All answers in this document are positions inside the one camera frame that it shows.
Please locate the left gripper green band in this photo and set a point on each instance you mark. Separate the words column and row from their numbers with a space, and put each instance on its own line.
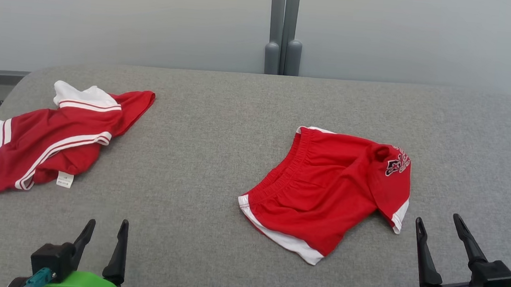
column 84, row 285

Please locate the red jersey white sleeves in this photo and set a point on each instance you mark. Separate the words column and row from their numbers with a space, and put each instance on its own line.
column 55, row 137

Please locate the red shorts white trim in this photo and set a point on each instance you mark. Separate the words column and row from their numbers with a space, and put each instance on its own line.
column 325, row 190

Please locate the grey fabric sofa cushion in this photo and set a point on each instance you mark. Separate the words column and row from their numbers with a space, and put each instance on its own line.
column 199, row 157

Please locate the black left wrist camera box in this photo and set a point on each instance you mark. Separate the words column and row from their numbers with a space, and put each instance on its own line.
column 52, row 257

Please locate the grey vertical partition post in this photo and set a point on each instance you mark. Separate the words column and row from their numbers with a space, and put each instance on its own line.
column 293, row 28
column 275, row 26

